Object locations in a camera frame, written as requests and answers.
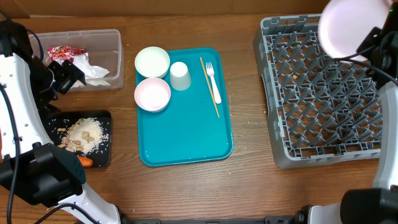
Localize red snack wrapper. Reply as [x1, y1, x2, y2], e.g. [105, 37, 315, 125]
[47, 45, 86, 63]

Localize white round plate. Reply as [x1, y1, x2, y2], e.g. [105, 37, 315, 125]
[318, 0, 393, 58]

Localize white napkin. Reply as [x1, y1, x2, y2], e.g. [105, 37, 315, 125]
[72, 52, 110, 86]

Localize pink bowl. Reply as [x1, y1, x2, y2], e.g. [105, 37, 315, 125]
[134, 78, 171, 113]

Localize white bowl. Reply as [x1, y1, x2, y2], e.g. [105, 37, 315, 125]
[134, 46, 170, 78]

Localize white cup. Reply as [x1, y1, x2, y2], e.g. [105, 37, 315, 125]
[170, 62, 192, 91]

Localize wooden chopstick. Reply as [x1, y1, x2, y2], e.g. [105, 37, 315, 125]
[200, 57, 220, 119]

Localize white plastic fork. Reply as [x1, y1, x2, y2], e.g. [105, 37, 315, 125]
[205, 62, 222, 104]

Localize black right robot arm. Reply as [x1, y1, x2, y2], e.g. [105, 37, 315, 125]
[288, 1, 397, 223]

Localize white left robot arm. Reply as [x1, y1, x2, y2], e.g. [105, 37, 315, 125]
[1, 19, 129, 223]

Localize grey dishwasher rack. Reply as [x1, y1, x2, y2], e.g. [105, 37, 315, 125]
[253, 14, 382, 169]

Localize clear plastic bin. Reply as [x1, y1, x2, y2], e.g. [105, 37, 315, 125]
[29, 29, 124, 91]

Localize black food tray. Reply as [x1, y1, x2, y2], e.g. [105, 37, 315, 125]
[44, 110, 112, 167]

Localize rice and peanut shell scraps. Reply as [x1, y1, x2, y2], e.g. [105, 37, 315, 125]
[55, 118, 109, 156]

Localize orange carrot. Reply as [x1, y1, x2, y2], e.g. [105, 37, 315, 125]
[77, 156, 93, 168]

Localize teal serving tray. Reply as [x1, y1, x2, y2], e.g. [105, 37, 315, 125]
[137, 47, 234, 167]

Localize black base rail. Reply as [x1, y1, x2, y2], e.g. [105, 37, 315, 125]
[129, 215, 295, 224]

